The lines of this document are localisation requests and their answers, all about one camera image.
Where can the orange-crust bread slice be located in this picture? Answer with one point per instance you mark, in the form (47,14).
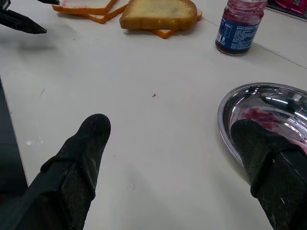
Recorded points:
(164,33)

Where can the round stainless steel plate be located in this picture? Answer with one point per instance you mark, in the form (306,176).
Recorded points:
(275,107)

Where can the toasted brown bread slice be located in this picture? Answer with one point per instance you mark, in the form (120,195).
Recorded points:
(156,12)

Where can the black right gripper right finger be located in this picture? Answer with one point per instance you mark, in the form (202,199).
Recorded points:
(271,179)

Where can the open jam jar blue label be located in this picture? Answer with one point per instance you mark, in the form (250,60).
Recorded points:
(237,31)

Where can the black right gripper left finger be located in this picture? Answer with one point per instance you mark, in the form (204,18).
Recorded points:
(72,182)

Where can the pink potato chip bag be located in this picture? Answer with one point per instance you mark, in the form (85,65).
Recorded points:
(291,4)

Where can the white bread slice jam-stained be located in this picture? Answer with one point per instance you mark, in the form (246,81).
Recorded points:
(84,4)
(115,13)

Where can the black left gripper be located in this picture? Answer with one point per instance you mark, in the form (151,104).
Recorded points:
(4,3)

